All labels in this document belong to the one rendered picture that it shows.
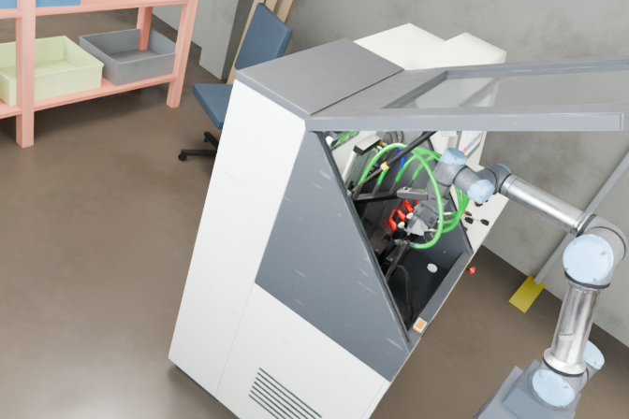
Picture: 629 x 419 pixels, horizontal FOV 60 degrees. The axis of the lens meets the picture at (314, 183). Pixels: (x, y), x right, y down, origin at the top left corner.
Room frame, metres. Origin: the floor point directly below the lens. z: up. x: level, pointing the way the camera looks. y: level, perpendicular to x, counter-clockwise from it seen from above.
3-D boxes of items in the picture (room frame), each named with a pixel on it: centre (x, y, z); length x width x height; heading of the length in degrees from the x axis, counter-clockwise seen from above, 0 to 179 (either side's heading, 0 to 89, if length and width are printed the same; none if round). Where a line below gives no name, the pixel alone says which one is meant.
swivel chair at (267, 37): (3.21, 0.65, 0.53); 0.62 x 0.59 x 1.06; 152
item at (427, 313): (1.54, -0.57, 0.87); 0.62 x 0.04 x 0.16; 159
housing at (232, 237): (2.12, -0.04, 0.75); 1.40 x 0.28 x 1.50; 159
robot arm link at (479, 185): (1.54, -0.48, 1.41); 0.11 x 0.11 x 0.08; 54
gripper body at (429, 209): (1.59, -0.39, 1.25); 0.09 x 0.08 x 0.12; 69
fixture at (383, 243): (1.74, -0.39, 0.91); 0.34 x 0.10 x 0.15; 159
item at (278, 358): (1.64, -0.32, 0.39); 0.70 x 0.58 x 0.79; 159
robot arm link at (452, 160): (1.59, -0.39, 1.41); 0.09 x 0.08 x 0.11; 54
